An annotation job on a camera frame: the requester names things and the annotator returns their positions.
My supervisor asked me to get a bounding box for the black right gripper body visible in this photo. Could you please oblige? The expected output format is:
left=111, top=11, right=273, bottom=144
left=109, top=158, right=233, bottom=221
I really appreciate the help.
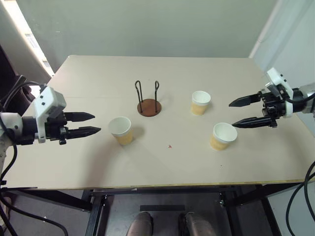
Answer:
left=257, top=84, right=288, bottom=129

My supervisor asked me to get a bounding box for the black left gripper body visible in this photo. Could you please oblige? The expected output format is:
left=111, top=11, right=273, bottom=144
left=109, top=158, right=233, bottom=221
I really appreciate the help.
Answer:
left=45, top=111, right=69, bottom=146

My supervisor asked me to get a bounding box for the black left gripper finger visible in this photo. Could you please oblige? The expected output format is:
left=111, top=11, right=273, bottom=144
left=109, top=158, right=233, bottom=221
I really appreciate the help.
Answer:
left=64, top=112, right=96, bottom=123
left=65, top=126, right=102, bottom=141

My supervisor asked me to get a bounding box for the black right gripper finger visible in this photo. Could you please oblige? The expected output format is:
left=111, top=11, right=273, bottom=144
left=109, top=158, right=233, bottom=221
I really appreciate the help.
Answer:
left=228, top=93, right=262, bottom=108
left=231, top=116, right=274, bottom=129

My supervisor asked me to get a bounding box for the yellow and white paper cup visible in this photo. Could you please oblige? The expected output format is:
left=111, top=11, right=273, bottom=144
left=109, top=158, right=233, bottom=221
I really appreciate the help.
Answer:
left=108, top=116, right=134, bottom=146
left=209, top=122, right=238, bottom=151
left=190, top=90, right=212, bottom=116

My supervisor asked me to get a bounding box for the dark rounded foot shape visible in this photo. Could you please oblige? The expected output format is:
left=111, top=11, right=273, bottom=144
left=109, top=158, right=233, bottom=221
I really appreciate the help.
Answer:
left=179, top=211, right=218, bottom=236
left=125, top=211, right=154, bottom=236

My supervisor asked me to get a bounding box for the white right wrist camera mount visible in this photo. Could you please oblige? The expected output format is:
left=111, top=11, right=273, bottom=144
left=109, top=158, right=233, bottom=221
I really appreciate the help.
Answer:
left=266, top=67, right=295, bottom=119

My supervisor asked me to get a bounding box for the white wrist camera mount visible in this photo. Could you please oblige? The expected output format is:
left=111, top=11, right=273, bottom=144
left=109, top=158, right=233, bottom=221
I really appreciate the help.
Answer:
left=266, top=67, right=295, bottom=119
left=33, top=86, right=67, bottom=144

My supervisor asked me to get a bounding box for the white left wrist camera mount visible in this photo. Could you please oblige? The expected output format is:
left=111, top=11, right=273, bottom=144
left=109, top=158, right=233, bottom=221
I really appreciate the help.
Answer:
left=33, top=86, right=67, bottom=144

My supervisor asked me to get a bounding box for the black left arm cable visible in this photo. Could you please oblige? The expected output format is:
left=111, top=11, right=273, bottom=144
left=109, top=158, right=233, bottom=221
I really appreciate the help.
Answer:
left=0, top=115, right=19, bottom=184

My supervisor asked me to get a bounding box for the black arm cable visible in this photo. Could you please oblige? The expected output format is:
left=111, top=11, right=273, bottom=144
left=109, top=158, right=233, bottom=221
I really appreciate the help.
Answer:
left=286, top=159, right=315, bottom=236
left=0, top=115, right=19, bottom=184

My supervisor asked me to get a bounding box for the black metal table frame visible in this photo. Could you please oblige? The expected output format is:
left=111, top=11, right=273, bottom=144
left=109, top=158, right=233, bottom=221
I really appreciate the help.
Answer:
left=0, top=181, right=315, bottom=236

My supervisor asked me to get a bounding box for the brown cup holder stand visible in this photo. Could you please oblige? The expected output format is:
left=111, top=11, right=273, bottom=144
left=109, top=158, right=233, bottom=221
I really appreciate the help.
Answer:
left=134, top=80, right=163, bottom=118

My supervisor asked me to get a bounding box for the white wall pipe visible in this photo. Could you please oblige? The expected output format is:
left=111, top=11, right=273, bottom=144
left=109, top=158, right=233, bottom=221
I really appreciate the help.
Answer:
left=248, top=0, right=284, bottom=59

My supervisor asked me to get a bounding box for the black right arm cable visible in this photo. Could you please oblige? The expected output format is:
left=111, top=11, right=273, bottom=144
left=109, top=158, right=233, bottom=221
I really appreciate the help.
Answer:
left=286, top=159, right=315, bottom=236

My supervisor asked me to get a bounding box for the black floor cable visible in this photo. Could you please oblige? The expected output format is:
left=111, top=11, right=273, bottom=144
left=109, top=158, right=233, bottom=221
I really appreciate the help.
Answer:
left=0, top=190, right=68, bottom=236

